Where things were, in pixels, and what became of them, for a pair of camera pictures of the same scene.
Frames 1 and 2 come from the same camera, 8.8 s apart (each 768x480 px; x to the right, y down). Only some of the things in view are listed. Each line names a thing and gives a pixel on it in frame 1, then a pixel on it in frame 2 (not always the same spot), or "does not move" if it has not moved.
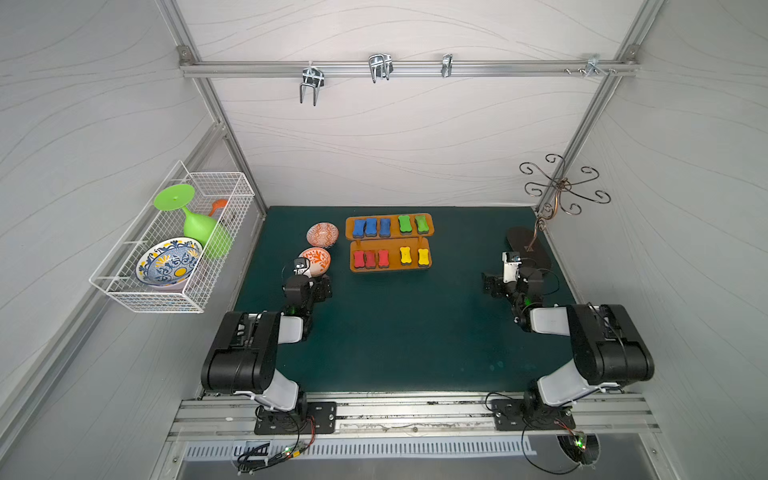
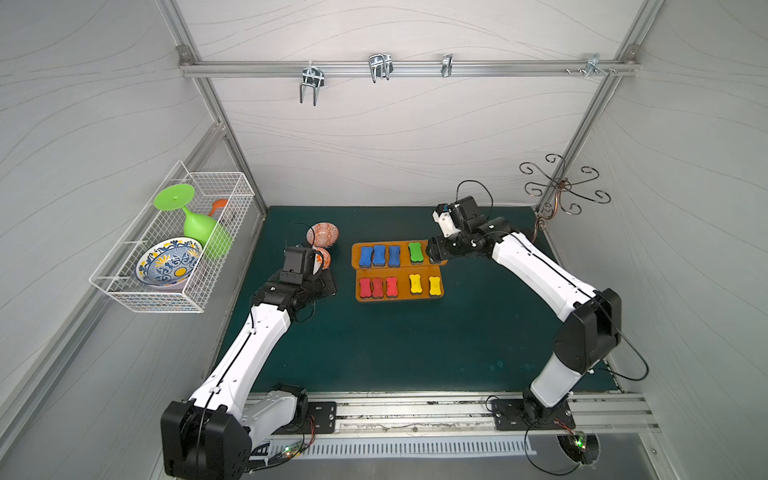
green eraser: x=405 y=225 -> x=416 y=253
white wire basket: x=174 y=252 does not move
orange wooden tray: x=390 y=243 -> x=397 y=270
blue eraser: x=359 y=228 -> x=366 y=257
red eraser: x=383 y=258 -> x=392 y=287
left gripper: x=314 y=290 does not move
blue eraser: x=385 y=227 -> x=394 y=256
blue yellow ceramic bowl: x=167 y=264 does not move
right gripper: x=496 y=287 -> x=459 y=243
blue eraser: x=371 y=227 -> x=379 y=255
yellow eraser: x=405 y=254 -> x=415 y=284
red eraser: x=359 y=259 -> x=365 y=287
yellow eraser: x=423 y=257 -> x=435 y=286
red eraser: x=370 y=259 -> x=377 y=288
